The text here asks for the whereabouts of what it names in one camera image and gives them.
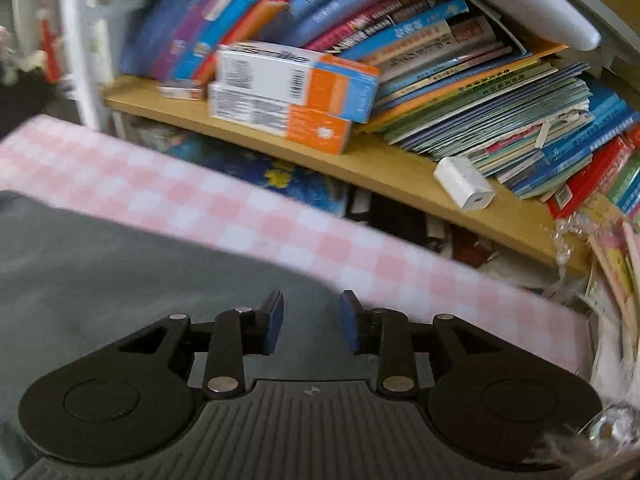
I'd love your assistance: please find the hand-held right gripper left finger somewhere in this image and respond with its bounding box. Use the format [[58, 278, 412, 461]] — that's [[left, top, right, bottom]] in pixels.
[[116, 290, 286, 402]]

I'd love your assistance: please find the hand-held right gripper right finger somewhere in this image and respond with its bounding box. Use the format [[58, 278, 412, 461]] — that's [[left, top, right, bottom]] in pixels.
[[339, 290, 507, 402]]

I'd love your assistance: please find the grey garment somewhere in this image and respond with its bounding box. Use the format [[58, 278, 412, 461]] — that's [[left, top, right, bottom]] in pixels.
[[0, 190, 437, 480]]

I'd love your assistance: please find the pile of dark blue books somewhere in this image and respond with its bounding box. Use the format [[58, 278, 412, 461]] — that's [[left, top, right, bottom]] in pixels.
[[131, 117, 353, 218]]

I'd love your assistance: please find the wooden bookshelf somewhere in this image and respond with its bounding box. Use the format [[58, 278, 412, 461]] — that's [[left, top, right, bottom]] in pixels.
[[101, 45, 592, 277]]

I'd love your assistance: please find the white charger plug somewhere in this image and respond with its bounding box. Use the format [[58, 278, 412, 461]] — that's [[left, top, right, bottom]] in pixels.
[[432, 156, 496, 214]]

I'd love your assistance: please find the pink checked bedsheet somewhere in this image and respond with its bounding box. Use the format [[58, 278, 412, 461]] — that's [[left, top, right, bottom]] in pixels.
[[0, 114, 593, 386]]

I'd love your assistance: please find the white and orange box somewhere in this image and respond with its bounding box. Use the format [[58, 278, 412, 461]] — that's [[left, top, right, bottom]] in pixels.
[[207, 81, 354, 156], [215, 41, 382, 124]]

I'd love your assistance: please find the small red and white box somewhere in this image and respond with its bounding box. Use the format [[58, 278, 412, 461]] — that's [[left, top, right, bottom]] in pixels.
[[158, 78, 207, 101]]

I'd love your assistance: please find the pile of loose papers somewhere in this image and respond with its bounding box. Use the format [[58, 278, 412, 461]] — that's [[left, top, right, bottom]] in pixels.
[[582, 195, 640, 461]]

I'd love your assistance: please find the row of colourful books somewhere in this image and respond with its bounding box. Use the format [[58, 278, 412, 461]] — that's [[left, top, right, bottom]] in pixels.
[[119, 0, 640, 221]]

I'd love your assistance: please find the clear glass ball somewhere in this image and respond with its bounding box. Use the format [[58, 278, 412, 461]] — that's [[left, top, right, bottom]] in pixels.
[[586, 404, 640, 453]]

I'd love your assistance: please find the red tassel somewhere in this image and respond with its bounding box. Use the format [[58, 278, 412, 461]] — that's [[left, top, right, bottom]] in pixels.
[[39, 7, 63, 85]]

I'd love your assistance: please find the clear bead string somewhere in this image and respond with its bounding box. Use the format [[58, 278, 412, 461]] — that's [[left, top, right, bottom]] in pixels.
[[550, 211, 601, 303]]

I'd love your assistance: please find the white shelf frame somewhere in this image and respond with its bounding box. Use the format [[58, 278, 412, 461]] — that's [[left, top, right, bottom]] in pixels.
[[56, 0, 126, 132]]

